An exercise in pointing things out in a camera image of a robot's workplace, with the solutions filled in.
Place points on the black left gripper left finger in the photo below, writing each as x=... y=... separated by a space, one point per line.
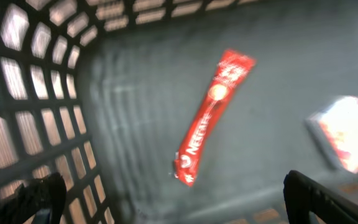
x=44 y=199

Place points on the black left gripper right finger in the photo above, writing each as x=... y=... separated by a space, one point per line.
x=303 y=196

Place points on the red white small packet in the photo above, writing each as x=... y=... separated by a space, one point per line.
x=335 y=129

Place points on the grey plastic mesh basket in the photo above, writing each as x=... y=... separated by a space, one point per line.
x=103 y=92

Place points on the red Nescafe stick sachet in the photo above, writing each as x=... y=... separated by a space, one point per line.
x=232 y=69

